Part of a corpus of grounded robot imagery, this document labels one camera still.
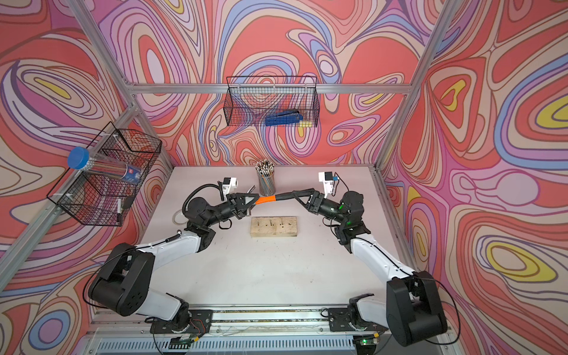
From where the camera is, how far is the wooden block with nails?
36.5 inches

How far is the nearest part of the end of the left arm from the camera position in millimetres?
697

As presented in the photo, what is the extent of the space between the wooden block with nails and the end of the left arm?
22 cm
